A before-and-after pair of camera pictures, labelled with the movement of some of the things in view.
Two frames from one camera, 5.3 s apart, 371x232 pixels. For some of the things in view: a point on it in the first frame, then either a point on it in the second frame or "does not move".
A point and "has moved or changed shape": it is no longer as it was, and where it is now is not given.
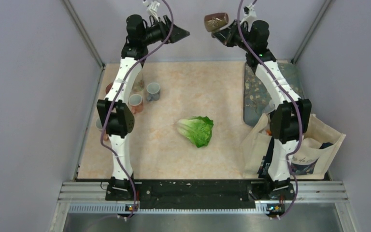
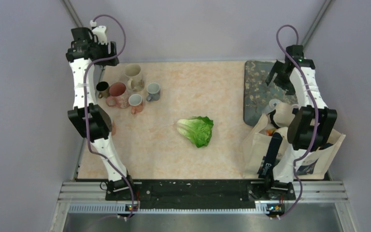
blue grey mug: (153, 89) does not move
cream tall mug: (138, 83) does not move
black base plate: (200, 195) does not move
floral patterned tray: (256, 97) does not move
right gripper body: (238, 40) to (281, 79)
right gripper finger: (225, 36) to (275, 69)
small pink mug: (108, 88) has moved or changed shape
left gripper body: (155, 33) to (102, 51)
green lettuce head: (198, 129) does not move
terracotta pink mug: (135, 100) does not move
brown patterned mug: (212, 21) to (103, 87)
